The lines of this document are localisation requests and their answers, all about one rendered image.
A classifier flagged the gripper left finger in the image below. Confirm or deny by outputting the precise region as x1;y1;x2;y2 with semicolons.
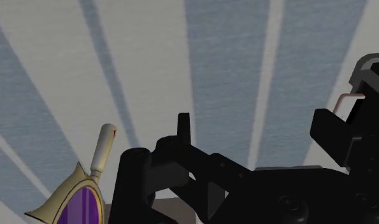
108;112;253;224

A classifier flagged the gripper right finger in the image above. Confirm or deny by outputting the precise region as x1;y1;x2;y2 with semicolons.
309;93;379;224

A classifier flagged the grey rimmed black box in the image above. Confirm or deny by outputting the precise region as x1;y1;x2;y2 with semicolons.
348;52;379;101

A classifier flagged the cream hand mirror purple glass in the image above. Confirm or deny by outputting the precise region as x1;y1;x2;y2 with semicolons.
24;123;117;224

